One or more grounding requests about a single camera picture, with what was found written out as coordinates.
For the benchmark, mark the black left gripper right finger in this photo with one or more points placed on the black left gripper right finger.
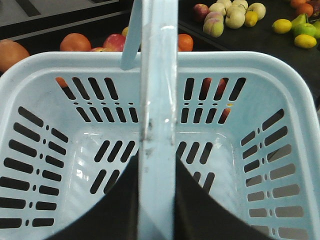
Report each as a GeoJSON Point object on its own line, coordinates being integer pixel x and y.
{"type": "Point", "coordinates": [197, 216]}

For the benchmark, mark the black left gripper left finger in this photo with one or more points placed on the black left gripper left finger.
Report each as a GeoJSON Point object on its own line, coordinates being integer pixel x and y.
{"type": "Point", "coordinates": [114, 217]}

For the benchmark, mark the light blue plastic basket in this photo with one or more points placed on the light blue plastic basket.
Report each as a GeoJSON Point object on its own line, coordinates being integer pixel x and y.
{"type": "Point", "coordinates": [243, 123]}

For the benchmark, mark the orange behind pink apples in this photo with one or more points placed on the orange behind pink apples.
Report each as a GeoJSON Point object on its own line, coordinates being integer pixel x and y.
{"type": "Point", "coordinates": [75, 42]}

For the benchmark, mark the red apple behind basket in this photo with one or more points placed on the red apple behind basket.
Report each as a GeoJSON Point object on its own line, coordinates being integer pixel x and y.
{"type": "Point", "coordinates": [200, 11]}

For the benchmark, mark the orange front right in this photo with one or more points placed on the orange front right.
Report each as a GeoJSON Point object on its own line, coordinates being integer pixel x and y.
{"type": "Point", "coordinates": [185, 43]}

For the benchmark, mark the pink red apple right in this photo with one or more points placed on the pink red apple right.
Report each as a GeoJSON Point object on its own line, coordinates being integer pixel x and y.
{"type": "Point", "coordinates": [114, 43]}

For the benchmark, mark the yellow orange citrus fruit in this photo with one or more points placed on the yellow orange citrus fruit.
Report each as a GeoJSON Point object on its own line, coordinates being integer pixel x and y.
{"type": "Point", "coordinates": [125, 31]}

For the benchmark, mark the black wooden fruit display stand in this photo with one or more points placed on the black wooden fruit display stand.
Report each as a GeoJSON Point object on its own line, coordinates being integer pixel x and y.
{"type": "Point", "coordinates": [40, 25]}

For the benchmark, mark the yellow lemon right lower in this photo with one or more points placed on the yellow lemon right lower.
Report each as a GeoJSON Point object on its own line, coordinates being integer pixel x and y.
{"type": "Point", "coordinates": [305, 41]}

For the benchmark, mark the yellow lemon near melons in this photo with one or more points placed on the yellow lemon near melons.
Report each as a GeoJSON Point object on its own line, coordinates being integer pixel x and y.
{"type": "Point", "coordinates": [251, 19]}

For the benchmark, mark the yellow lemon right upper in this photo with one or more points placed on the yellow lemon right upper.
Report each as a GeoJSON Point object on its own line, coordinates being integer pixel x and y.
{"type": "Point", "coordinates": [281, 26]}

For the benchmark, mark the green apple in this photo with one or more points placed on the green apple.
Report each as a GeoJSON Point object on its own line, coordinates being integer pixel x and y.
{"type": "Point", "coordinates": [304, 29]}

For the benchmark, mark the green pear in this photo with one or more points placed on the green pear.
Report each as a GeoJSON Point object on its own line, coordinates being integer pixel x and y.
{"type": "Point", "coordinates": [300, 19]}

